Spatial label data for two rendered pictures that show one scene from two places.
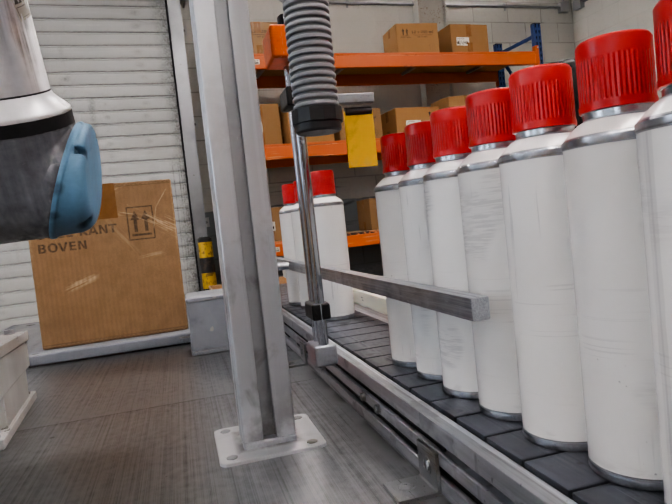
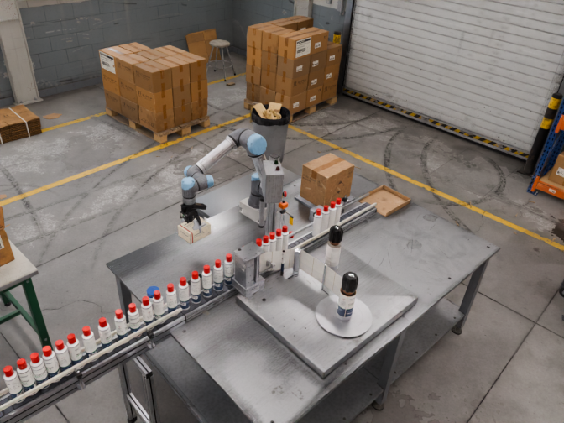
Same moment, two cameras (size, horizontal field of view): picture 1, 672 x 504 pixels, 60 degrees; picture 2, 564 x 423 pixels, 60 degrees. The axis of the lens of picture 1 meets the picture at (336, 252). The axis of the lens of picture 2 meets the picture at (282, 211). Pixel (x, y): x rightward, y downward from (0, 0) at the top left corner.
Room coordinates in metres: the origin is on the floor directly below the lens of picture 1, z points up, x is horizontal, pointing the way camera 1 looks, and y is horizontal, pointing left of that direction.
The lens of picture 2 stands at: (-0.71, -2.12, 2.84)
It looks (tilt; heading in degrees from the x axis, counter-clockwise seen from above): 34 degrees down; 60
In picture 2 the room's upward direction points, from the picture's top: 4 degrees clockwise
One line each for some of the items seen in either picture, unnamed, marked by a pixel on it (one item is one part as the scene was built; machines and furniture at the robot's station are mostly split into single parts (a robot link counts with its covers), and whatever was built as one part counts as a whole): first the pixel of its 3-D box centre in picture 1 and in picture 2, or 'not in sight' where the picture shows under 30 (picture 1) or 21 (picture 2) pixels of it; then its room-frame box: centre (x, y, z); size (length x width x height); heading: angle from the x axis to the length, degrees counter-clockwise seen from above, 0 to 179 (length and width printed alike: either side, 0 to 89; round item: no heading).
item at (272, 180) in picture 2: not in sight; (272, 181); (0.46, 0.00, 1.38); 0.17 x 0.10 x 0.19; 70
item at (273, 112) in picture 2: not in sight; (270, 118); (1.80, 2.55, 0.50); 0.42 x 0.41 x 0.28; 19
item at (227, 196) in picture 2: not in sight; (275, 206); (0.78, 0.50, 0.81); 0.90 x 0.90 x 0.04; 19
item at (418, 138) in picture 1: (436, 249); (278, 243); (0.48, -0.08, 0.98); 0.05 x 0.05 x 0.20
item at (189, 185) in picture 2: not in sight; (189, 187); (0.04, 0.23, 1.31); 0.09 x 0.08 x 0.11; 9
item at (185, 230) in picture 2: not in sight; (194, 229); (0.06, 0.24, 0.99); 0.16 x 0.12 x 0.07; 19
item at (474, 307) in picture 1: (297, 266); (318, 220); (0.86, 0.06, 0.95); 1.07 x 0.01 x 0.01; 15
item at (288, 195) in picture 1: (297, 243); (336, 211); (1.00, 0.06, 0.98); 0.05 x 0.05 x 0.20
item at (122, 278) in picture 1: (116, 259); (326, 180); (1.16, 0.43, 0.99); 0.30 x 0.24 x 0.27; 15
